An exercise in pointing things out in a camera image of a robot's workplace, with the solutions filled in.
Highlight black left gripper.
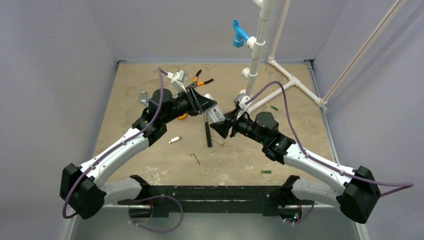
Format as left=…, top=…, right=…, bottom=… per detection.
left=162, top=86, right=217, bottom=125

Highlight white air conditioner remote control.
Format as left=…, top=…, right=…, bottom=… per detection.
left=203, top=105, right=225, bottom=124

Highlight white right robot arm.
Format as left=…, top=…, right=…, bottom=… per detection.
left=210, top=112, right=382, bottom=224

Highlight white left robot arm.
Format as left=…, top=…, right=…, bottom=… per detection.
left=59, top=87, right=217, bottom=219

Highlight bronze hex key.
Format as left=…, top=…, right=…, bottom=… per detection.
left=211, top=139, right=225, bottom=146

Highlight orange black pliers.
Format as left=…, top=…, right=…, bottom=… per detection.
left=189, top=69, right=214, bottom=88

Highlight yellow tape measure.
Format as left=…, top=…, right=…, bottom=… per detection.
left=177, top=113, right=188, bottom=120

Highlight dark hex key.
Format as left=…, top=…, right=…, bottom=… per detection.
left=189, top=153, right=201, bottom=165

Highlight silver white battery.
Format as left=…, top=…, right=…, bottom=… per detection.
left=168, top=136, right=182, bottom=144

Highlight green battery near pipe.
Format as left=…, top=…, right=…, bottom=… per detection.
left=270, top=105, right=279, bottom=111

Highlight blue pipe fitting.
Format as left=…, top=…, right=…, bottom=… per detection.
left=233, top=20, right=251, bottom=48

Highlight claw hammer black handle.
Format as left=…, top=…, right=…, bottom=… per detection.
left=203, top=113, right=213, bottom=148

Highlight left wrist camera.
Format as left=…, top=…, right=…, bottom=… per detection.
left=166, top=69, right=187, bottom=93

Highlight white pvc pipe frame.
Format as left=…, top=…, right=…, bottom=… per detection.
left=241, top=0, right=408, bottom=114

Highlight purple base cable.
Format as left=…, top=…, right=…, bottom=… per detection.
left=128, top=194, right=185, bottom=234

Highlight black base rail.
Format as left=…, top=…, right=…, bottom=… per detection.
left=118, top=175, right=313, bottom=219

